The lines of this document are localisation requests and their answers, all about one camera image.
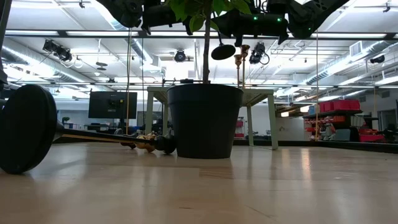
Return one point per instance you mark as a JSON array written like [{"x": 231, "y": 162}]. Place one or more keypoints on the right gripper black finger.
[{"x": 227, "y": 25}]

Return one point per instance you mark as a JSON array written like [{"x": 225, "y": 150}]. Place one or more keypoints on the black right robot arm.
[{"x": 311, "y": 12}]

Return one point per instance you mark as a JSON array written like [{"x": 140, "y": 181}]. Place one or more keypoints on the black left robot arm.
[{"x": 124, "y": 11}]

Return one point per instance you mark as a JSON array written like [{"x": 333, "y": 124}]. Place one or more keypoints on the green leafy potted tree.
[{"x": 206, "y": 56}]

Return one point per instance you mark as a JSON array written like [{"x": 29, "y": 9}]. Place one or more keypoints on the white background table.
[{"x": 258, "y": 92}]

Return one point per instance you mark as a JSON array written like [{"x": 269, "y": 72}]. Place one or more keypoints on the black monitor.
[{"x": 112, "y": 104}]

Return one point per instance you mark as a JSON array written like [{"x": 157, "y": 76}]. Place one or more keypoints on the black plant pot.
[{"x": 205, "y": 121}]

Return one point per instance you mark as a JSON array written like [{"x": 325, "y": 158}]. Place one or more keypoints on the shelf with red bins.
[{"x": 339, "y": 105}]

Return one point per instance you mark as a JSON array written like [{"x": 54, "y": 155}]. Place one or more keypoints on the black ceiling camera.
[
  {"x": 377, "y": 59},
  {"x": 258, "y": 53},
  {"x": 179, "y": 56},
  {"x": 59, "y": 51}
]

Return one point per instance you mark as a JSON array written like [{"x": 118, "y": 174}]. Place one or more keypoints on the black frame cross beam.
[{"x": 62, "y": 33}]

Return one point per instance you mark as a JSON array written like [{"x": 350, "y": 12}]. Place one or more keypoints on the silver ventilation duct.
[{"x": 373, "y": 49}]

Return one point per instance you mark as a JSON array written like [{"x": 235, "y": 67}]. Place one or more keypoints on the black table edge rail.
[{"x": 342, "y": 145}]

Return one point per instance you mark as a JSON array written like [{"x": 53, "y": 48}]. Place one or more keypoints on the black frame post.
[{"x": 3, "y": 31}]

